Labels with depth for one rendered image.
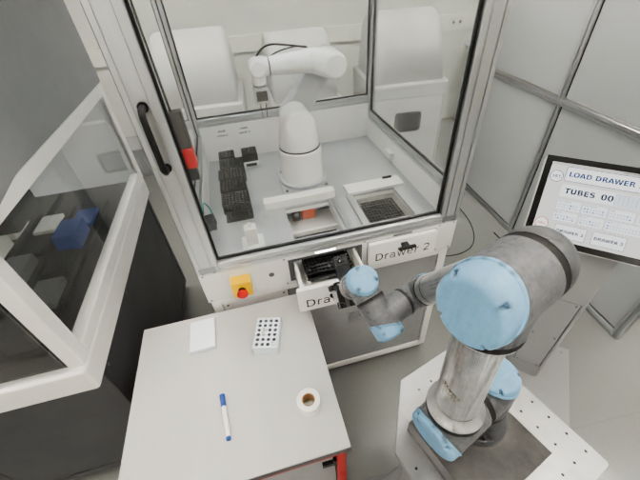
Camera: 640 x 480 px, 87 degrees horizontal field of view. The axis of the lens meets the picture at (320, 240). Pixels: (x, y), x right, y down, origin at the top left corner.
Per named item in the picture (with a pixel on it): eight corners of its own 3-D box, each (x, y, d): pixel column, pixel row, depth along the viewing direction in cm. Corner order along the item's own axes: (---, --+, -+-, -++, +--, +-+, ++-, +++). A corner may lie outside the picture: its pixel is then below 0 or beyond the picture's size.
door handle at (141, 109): (171, 179, 89) (143, 107, 77) (162, 181, 89) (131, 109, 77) (173, 170, 93) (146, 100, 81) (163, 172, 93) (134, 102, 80)
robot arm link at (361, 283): (360, 304, 78) (342, 272, 80) (351, 307, 89) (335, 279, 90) (388, 288, 80) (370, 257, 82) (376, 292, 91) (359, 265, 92)
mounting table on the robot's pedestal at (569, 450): (590, 478, 93) (610, 464, 85) (478, 598, 77) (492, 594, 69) (460, 353, 123) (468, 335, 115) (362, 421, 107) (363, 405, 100)
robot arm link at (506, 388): (520, 403, 82) (537, 373, 74) (486, 437, 77) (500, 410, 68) (477, 367, 90) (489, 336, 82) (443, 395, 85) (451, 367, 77)
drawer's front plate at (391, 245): (433, 250, 140) (438, 230, 133) (368, 266, 135) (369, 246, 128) (431, 248, 141) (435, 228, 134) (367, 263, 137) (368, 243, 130)
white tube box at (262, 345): (278, 353, 114) (276, 348, 112) (253, 354, 115) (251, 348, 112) (282, 323, 124) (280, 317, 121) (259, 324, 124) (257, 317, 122)
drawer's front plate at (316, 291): (375, 293, 124) (377, 273, 117) (299, 312, 120) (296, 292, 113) (374, 290, 126) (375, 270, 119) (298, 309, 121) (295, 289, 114)
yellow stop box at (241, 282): (253, 295, 124) (250, 282, 120) (234, 300, 123) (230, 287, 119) (252, 286, 128) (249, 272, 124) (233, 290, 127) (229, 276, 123)
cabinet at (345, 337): (426, 349, 196) (453, 247, 144) (250, 398, 180) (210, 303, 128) (368, 247, 266) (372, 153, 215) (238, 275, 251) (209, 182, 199)
